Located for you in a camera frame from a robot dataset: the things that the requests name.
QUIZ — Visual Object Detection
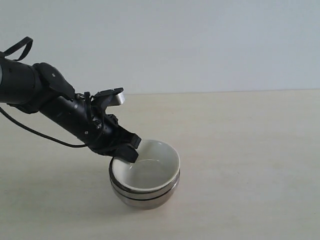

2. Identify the white ceramic bowl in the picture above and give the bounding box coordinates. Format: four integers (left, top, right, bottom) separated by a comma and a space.
110, 139, 181, 192

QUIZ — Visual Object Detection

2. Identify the smooth stainless steel bowl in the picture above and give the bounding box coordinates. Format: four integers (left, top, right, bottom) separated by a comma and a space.
112, 183, 179, 210

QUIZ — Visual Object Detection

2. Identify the black cable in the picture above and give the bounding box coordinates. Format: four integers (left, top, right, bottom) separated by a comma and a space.
0, 36, 106, 149

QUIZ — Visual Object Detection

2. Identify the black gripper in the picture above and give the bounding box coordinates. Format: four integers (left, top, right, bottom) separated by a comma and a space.
40, 96, 142, 163

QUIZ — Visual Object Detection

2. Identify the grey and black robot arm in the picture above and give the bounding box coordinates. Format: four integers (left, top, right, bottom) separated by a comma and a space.
0, 58, 141, 163

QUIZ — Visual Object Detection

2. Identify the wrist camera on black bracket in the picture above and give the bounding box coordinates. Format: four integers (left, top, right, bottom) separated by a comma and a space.
91, 87, 126, 112

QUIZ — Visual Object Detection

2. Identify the steel bowl with ribbed base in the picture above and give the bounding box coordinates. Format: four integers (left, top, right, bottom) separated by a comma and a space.
108, 158, 181, 200

